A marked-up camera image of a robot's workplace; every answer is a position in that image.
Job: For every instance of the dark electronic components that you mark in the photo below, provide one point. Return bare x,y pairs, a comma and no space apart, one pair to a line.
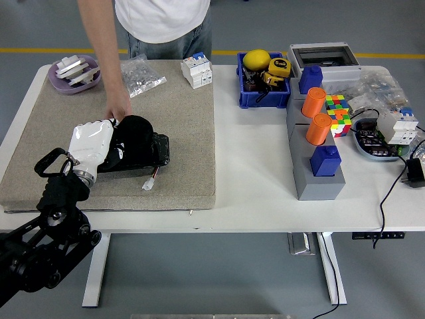
368,139

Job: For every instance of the yellow ball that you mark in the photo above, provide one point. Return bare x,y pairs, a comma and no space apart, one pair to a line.
256,60

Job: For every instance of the orange cylinder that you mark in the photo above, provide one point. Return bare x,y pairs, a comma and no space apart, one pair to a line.
313,103
318,131

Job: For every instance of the white circuit breaker blue lever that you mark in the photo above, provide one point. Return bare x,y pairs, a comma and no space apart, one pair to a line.
396,128
196,71

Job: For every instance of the blue plastic bin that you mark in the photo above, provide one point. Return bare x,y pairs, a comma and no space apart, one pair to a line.
262,99

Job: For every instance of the light blue dish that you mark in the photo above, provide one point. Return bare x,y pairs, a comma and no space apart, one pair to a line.
361,147

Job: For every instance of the grey block stand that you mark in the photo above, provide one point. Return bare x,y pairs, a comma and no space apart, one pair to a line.
318,187

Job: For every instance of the blue block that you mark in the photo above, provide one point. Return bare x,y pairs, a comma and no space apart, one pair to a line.
325,163
310,79

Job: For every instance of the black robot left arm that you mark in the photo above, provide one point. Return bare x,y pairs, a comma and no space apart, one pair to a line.
43,239

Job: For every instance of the black power adapter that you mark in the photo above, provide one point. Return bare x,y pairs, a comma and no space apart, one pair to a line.
416,172

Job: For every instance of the person's right hand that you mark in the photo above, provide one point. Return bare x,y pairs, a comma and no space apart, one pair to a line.
118,103

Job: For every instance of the yellow tape measure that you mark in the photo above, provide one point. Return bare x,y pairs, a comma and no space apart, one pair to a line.
273,80
279,66

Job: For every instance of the clear bags of small parts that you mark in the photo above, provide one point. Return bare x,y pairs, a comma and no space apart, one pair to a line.
382,86

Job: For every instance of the person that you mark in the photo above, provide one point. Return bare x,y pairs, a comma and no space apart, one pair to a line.
162,20

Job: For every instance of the clear bag of metal parts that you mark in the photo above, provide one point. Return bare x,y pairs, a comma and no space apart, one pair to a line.
142,78

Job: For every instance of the dark brown tool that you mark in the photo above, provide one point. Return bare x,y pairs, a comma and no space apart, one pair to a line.
250,85

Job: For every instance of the black desk control panel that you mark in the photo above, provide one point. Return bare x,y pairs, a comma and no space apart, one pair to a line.
378,236

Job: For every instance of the metal floor plate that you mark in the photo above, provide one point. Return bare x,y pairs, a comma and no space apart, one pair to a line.
300,244

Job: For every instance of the glossy black panel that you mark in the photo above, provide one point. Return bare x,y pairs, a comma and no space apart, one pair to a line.
161,149

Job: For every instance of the person's right forearm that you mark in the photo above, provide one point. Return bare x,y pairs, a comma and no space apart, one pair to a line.
101,50

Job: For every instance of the white table leg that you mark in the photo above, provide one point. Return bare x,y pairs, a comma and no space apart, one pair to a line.
96,276
327,285

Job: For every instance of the white plastic piece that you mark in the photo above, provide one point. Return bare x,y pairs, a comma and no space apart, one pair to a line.
83,75
70,65

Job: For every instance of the colourful puzzle cube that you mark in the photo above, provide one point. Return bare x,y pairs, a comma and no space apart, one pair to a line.
336,101
341,124

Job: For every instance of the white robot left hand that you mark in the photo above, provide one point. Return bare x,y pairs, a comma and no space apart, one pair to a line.
89,139

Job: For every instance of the grey-brown mat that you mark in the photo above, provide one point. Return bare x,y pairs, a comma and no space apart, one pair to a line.
182,133

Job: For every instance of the grey electrical enclosure box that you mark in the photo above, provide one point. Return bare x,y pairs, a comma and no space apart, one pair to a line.
342,74

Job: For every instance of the purple dish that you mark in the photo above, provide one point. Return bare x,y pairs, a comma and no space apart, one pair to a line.
53,78

